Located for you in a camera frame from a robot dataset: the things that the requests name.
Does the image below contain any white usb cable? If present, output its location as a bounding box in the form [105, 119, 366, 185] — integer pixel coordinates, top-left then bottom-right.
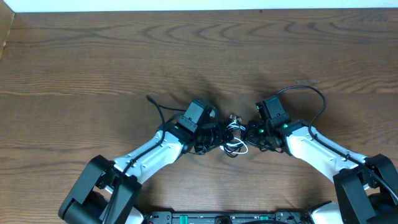
[219, 115, 249, 156]

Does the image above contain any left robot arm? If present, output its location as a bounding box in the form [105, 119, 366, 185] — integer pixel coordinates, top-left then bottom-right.
[58, 99, 233, 223]

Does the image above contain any black usb cable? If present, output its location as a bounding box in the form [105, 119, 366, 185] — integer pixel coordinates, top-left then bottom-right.
[217, 114, 249, 158]

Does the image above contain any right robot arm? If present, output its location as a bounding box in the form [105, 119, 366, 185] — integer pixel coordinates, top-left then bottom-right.
[246, 96, 397, 224]

